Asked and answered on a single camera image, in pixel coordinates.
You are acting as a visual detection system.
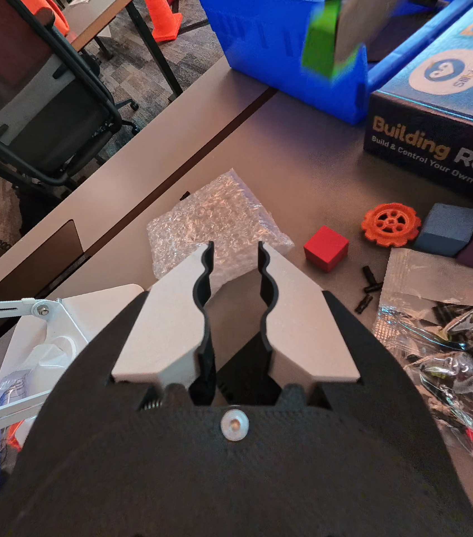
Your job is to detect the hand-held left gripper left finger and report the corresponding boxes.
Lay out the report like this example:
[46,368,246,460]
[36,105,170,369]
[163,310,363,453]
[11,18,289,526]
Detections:
[111,241,217,405]

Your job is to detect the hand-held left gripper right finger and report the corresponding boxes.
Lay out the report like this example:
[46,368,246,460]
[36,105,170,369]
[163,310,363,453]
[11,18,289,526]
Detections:
[257,241,362,405]

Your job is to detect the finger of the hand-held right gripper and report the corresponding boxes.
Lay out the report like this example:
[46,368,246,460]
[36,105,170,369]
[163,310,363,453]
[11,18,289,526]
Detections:
[333,0,397,64]

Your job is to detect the green wooden cube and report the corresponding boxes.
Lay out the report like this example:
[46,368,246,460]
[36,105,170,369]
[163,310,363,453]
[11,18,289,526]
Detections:
[301,0,367,81]

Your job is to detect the red wooden cube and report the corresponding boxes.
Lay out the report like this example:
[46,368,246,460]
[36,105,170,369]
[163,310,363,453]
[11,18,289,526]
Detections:
[304,226,350,273]

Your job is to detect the blue plastic storage bin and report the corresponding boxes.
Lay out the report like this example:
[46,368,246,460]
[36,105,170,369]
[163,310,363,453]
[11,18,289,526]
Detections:
[199,0,473,126]

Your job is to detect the small orange plastic wheel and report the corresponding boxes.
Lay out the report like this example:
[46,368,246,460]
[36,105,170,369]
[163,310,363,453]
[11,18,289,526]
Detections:
[361,202,423,247]

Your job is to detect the blue wooden cube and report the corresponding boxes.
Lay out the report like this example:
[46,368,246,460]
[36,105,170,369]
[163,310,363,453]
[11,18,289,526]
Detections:
[414,203,473,257]

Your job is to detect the black perforated plastic block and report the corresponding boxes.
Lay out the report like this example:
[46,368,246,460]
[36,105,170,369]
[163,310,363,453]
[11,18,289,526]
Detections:
[216,336,282,405]

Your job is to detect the dark blue cardboard kit box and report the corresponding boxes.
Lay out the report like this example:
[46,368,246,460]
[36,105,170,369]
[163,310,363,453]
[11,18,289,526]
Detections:
[362,0,473,203]

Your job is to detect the clear bubble wrap sheet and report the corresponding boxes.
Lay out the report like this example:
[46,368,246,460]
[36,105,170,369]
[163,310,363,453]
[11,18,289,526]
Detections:
[146,168,295,291]

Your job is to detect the orange traffic cone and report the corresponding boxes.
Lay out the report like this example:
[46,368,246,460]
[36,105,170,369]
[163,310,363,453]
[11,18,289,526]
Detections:
[146,0,184,43]

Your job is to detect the black office chair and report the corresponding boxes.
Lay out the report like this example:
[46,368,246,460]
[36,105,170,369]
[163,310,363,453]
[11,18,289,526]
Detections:
[0,0,141,190]

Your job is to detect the light wooden side table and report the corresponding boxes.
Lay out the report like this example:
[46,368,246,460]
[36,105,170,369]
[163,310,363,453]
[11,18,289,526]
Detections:
[58,0,184,101]

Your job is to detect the orange fabric item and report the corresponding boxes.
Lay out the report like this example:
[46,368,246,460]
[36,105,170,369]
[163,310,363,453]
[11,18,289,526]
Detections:
[31,0,71,39]

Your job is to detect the grey desk with cable flap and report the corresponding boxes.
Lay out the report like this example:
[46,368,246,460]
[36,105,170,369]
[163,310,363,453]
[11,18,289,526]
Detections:
[0,56,279,366]

